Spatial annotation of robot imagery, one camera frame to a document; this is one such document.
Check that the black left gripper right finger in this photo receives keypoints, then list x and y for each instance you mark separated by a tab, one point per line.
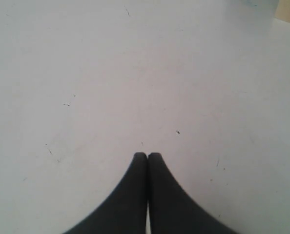
171	209

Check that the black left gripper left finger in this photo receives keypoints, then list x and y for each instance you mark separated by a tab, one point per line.
124	211

